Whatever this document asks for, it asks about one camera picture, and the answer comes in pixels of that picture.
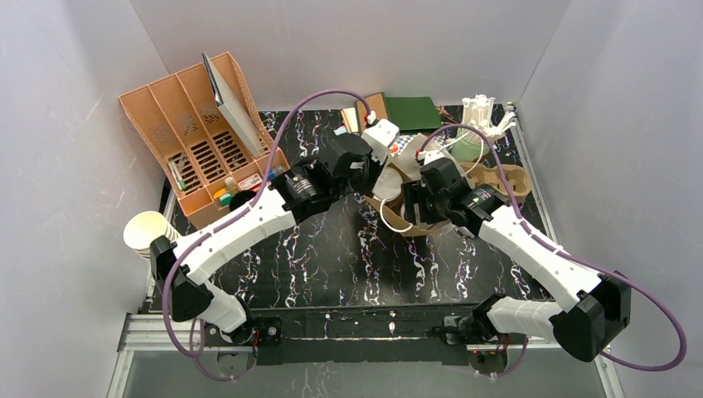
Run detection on kraft paper takeout bag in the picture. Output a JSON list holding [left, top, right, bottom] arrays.
[[362, 131, 490, 238]]

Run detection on stack of pulp cup carriers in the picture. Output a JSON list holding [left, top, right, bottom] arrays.
[[461, 162, 533, 200]]

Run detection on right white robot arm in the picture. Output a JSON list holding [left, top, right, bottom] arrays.
[[402, 158, 631, 362]]

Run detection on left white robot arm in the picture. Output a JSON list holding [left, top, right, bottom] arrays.
[[151, 127, 398, 336]]

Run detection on cream and blue bags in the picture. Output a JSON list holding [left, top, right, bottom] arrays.
[[334, 107, 360, 135]]

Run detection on green cup with straws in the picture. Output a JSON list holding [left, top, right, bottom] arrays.
[[449, 95, 516, 163]]

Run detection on blue checkered paper bag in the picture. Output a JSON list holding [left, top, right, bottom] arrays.
[[390, 134, 424, 157]]

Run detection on green paper bag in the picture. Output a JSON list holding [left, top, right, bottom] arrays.
[[366, 92, 442, 135]]

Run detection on red white card box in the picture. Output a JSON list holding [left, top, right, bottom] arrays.
[[237, 172, 263, 192]]

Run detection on white board in organizer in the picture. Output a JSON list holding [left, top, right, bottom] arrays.
[[201, 52, 265, 158]]

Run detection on orange plastic desk organizer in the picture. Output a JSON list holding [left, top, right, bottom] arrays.
[[119, 53, 289, 228]]

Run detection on green pen in organizer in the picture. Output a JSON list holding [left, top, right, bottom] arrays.
[[167, 160, 187, 192]]

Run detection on stack of white paper cups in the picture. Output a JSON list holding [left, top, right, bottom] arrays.
[[123, 211, 182, 260]]

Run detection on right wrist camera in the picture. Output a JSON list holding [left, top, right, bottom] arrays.
[[418, 149, 448, 167]]

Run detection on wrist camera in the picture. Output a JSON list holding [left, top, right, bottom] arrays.
[[361, 119, 400, 164], [418, 149, 448, 167]]

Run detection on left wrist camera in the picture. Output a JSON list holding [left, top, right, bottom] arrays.
[[361, 119, 400, 164]]

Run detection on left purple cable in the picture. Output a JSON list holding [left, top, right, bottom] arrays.
[[162, 90, 375, 382]]

